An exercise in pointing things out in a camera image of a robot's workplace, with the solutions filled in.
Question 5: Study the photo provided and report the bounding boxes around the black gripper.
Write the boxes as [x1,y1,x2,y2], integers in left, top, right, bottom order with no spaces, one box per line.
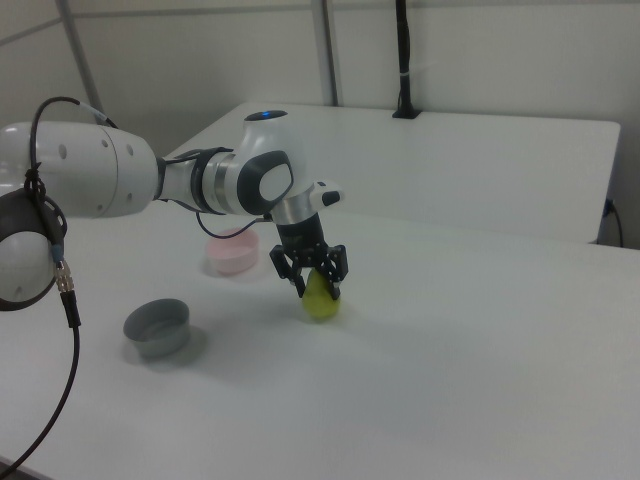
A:
[269,213,350,302]

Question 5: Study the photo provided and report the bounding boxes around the green pear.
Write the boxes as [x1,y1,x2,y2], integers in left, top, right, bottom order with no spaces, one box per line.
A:
[300,268,344,322]

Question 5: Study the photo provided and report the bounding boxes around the pink bowl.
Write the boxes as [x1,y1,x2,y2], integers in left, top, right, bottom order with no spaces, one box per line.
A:
[204,227,261,276]

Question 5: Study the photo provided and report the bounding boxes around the grey bowl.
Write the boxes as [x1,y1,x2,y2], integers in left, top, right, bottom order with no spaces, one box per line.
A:
[123,298,192,359]

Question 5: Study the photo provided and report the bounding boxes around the black clamp pole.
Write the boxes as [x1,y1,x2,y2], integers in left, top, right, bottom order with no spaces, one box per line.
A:
[391,0,424,120]

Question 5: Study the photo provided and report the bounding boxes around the grey metal partition post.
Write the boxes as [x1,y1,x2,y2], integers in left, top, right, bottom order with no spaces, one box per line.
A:
[54,0,109,119]
[312,0,346,107]

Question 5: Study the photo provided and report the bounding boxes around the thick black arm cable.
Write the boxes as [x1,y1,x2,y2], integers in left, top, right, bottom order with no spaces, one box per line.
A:
[0,96,121,474]

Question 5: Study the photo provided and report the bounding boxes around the black table cable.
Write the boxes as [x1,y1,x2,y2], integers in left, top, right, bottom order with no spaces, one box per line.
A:
[604,198,626,247]

